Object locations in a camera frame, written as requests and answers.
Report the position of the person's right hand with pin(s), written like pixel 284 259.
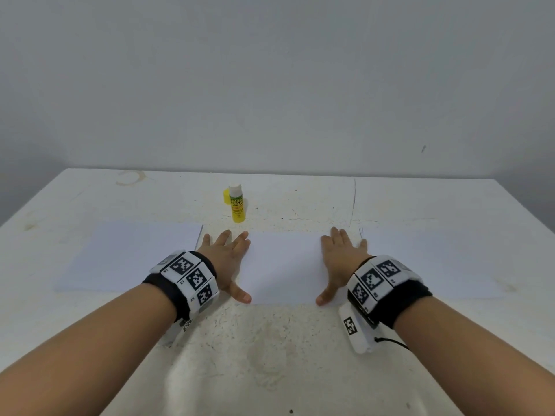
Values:
pixel 343 260

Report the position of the person's left hand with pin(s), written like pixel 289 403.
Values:
pixel 224 262

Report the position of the yellow glue stick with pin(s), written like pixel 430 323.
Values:
pixel 237 206

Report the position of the glued white paper sheet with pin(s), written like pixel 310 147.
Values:
pixel 282 268

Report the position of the yellow glue cap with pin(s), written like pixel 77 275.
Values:
pixel 226 196

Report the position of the stack of white paper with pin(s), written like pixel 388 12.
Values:
pixel 451 264
pixel 130 255

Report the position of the person's left forearm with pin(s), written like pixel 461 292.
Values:
pixel 78 359

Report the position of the person's right forearm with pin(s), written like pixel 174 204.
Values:
pixel 486 359

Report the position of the black marker wristband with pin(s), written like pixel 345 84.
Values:
pixel 386 290
pixel 184 281

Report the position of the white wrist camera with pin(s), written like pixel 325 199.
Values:
pixel 178 329
pixel 357 329

